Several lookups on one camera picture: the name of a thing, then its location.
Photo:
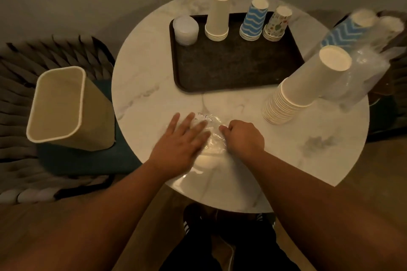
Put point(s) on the tall stack of white cups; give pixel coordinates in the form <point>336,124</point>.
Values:
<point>305,86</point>

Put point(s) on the person's left forearm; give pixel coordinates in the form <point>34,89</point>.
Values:
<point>95,220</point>

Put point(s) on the stack of blue wavy cups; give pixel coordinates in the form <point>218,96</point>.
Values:
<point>253,21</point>

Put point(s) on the person's right hand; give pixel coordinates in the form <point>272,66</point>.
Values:
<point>246,140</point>

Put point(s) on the wrapped stack of white cups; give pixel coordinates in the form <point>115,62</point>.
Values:
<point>389,31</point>

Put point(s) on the person's left little finger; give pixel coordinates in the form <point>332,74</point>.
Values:
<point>171,124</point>

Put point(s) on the person's left hand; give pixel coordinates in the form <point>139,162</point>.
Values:
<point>175,153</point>

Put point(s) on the black rectangular tray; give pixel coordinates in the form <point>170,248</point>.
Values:
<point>232,64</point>

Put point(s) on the clear plastic wrapper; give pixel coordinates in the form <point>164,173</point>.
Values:
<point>215,142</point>

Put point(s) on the wrapped stack of blue cups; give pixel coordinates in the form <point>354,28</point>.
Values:
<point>345,31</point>

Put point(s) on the person's right thumb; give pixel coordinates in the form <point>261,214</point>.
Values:
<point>225,131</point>

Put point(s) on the stack of colourful print cups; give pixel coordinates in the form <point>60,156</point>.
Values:
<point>277,24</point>

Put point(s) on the clear plastic sleeve bag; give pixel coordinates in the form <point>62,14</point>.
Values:
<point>365,74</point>

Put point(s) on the black trousers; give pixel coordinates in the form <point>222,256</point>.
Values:
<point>248,251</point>

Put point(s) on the person's striped shoe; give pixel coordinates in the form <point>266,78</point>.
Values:
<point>264,218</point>
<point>190,218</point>

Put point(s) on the short stack of white cups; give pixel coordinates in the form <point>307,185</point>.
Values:
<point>217,15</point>

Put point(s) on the beige waste bin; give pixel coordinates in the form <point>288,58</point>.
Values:
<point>60,108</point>

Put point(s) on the stack of clear plastic lids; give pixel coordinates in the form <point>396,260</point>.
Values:
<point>185,30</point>

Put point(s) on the grey woven chair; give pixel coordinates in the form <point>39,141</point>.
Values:
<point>19,89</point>

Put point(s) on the person's right striped shoe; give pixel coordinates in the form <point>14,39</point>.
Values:
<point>264,218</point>

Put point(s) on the person's left striped shoe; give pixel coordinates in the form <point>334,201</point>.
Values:
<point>190,218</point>

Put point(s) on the person's right forearm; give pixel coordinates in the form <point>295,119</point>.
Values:
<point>318,210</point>

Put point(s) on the person's left middle finger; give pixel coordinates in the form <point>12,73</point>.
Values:
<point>198,128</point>

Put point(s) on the teal seat cushion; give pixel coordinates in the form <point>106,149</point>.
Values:
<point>85,161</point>

